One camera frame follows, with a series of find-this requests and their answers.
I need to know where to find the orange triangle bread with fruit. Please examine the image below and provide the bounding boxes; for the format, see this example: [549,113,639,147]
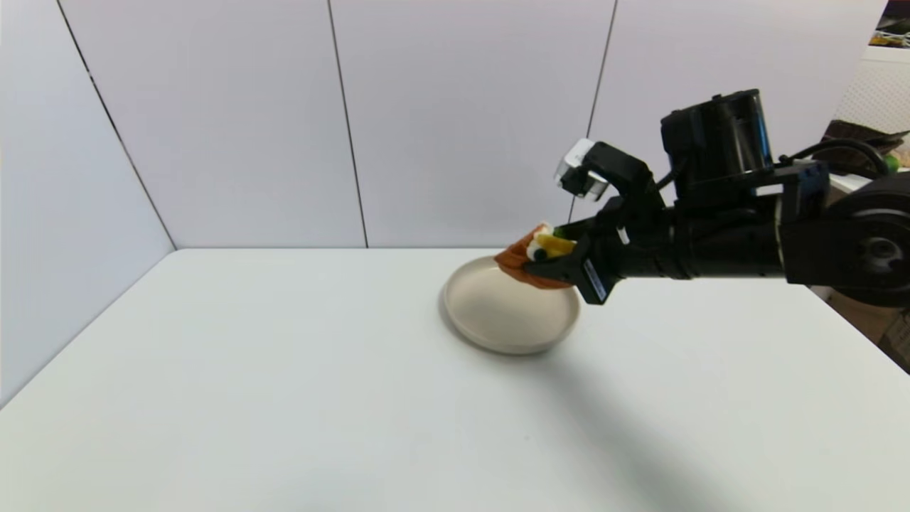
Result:
[496,223,577,290]

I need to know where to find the beige round plate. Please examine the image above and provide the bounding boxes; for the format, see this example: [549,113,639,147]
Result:
[442,256,582,356]

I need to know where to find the white side desk top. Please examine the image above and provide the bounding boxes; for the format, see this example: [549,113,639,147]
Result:
[828,169,874,194]

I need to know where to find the brown cardboard box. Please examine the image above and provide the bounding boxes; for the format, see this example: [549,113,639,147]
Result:
[828,290,910,343]

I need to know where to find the dark woven basket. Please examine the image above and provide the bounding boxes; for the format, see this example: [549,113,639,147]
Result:
[825,119,910,154]

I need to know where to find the dark cluttered shelf items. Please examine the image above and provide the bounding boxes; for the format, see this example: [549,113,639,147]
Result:
[871,0,910,48]

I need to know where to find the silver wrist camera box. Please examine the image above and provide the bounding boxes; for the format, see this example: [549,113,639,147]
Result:
[555,139,610,201]

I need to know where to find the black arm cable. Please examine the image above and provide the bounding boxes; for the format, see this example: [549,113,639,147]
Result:
[778,138,891,176]

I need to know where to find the white pegboard wall panel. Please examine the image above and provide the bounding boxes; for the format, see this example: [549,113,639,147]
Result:
[835,47,910,136]

